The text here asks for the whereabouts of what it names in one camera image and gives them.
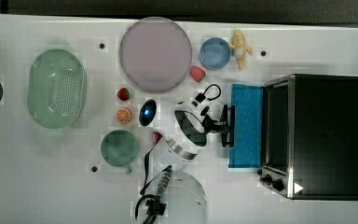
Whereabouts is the black toaster oven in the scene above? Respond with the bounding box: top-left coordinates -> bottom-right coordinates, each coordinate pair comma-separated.
258,74 -> 358,201

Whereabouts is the large toy strawberry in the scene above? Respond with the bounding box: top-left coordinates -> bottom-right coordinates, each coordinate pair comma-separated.
190,66 -> 206,82

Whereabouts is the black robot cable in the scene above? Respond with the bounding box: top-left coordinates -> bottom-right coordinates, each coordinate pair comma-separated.
195,83 -> 222,104

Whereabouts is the blue bowl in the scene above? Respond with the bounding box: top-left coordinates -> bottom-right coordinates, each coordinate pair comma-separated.
200,37 -> 231,70

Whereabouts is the oven door with handle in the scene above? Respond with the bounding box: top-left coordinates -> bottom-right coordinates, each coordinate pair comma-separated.
228,84 -> 263,168

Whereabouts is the large lilac plate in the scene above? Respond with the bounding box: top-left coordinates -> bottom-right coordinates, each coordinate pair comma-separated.
119,17 -> 192,92

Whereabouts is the green mug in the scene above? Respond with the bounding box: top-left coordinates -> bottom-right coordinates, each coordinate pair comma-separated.
101,130 -> 140,175

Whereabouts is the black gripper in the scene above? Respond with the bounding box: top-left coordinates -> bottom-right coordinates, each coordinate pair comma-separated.
202,106 -> 229,134

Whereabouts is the toy orange slice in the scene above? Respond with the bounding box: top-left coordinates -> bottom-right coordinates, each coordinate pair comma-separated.
115,107 -> 131,124

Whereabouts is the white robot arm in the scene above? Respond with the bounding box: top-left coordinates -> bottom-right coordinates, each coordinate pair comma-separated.
134,91 -> 235,224

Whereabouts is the peeled toy banana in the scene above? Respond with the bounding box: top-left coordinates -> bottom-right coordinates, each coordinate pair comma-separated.
229,29 -> 253,70

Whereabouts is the green perforated colander basket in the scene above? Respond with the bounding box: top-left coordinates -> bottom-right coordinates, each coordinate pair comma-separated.
27,49 -> 87,129

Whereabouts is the red ketchup bottle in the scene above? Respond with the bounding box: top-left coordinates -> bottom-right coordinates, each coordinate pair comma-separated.
154,132 -> 162,144

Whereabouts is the small toy strawberry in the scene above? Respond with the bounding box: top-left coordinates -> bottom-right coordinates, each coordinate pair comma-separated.
117,88 -> 131,101

